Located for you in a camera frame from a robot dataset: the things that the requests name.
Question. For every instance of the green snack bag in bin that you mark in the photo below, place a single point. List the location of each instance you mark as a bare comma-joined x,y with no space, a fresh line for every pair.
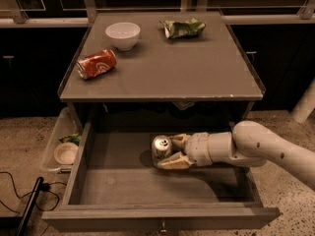
74,139

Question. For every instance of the metal drawer knob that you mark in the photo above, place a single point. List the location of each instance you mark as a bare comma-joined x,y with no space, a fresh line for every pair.
162,229

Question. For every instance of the green chip bag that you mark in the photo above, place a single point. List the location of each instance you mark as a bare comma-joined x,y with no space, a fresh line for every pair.
189,28

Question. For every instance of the clear plastic bin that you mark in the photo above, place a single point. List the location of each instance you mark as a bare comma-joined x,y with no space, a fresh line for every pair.
64,126

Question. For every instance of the green white 7up can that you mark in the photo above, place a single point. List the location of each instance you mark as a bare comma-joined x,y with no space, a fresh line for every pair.
161,148

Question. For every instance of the white ceramic bowl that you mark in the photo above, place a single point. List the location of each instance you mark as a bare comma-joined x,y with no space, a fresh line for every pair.
123,36

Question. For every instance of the black bar on floor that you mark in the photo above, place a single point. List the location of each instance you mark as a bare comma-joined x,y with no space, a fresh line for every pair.
29,207

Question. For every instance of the crushed red soda can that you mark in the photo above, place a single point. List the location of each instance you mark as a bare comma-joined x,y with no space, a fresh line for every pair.
96,64

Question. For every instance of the small white bowl in bin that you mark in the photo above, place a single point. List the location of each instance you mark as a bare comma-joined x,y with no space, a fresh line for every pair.
65,153

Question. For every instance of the grey cabinet with counter top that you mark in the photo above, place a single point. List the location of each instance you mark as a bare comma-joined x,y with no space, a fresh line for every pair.
210,67

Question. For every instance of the white railing frame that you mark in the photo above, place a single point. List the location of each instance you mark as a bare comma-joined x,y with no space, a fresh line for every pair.
83,12

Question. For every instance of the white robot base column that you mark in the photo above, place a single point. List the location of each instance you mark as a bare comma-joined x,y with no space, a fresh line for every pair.
305,105

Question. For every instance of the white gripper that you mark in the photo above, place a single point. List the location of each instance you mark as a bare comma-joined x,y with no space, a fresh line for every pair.
197,148

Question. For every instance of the open grey top drawer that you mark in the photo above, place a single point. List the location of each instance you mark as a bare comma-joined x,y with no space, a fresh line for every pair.
113,186

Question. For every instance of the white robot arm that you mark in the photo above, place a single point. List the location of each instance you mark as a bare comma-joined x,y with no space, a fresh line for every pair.
249,144

